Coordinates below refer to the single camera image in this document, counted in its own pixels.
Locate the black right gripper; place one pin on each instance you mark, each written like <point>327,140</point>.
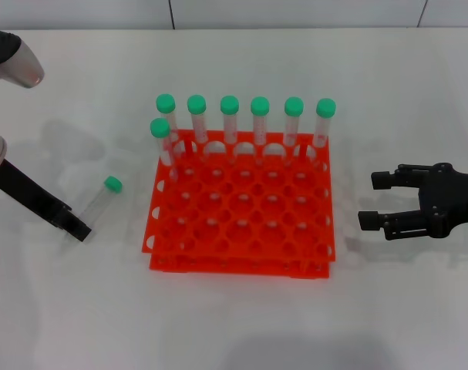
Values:
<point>453,196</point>

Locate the green capped clear test tube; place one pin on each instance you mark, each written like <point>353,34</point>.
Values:
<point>293,106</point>
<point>165,104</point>
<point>113,184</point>
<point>260,106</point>
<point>196,105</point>
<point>229,105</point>
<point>325,108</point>
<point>159,128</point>

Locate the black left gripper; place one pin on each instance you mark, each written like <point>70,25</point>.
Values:
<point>29,192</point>

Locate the orange plastic test tube rack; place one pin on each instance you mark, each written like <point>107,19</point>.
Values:
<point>241,227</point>

